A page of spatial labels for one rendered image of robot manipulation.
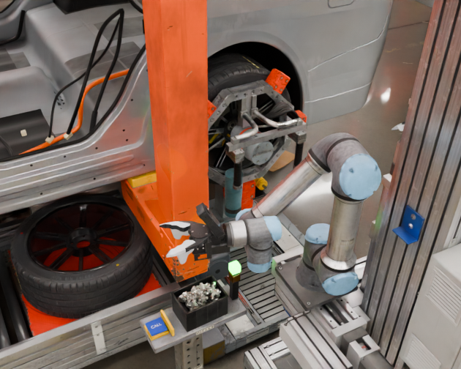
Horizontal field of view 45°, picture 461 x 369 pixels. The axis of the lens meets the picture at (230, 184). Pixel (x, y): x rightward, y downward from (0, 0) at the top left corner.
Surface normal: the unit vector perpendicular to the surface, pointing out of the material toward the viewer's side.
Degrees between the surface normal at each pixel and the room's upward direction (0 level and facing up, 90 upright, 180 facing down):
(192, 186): 90
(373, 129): 0
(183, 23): 90
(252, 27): 90
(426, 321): 90
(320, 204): 0
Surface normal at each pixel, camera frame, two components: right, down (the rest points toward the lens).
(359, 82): 0.51, 0.53
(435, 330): -0.89, 0.26
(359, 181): 0.22, 0.48
